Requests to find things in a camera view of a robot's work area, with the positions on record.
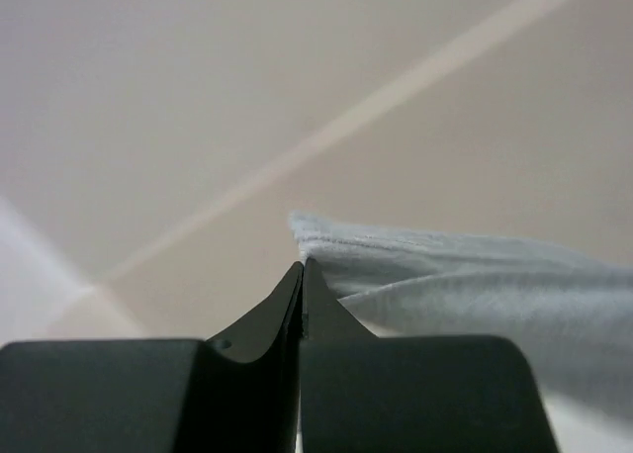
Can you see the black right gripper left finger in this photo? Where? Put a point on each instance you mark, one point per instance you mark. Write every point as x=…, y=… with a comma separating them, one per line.
x=235, y=392

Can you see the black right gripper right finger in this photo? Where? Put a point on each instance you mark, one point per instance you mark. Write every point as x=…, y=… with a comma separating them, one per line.
x=364, y=393

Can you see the grey tank top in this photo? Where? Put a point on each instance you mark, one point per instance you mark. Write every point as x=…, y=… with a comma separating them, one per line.
x=571, y=315

